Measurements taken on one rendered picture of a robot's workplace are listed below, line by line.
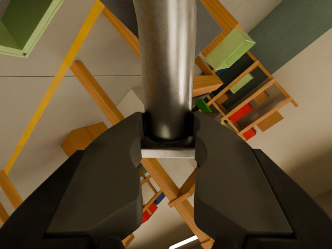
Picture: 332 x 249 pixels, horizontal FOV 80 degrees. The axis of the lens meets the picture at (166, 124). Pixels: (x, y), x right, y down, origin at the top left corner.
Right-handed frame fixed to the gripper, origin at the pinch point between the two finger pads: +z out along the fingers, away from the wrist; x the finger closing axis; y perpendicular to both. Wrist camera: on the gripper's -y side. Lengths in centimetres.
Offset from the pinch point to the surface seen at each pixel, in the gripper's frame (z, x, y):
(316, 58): 488, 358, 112
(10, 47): 13.5, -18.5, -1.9
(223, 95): 500, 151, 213
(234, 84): 492, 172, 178
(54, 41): 147, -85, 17
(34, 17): 15.2, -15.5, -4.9
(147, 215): 323, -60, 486
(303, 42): 512, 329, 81
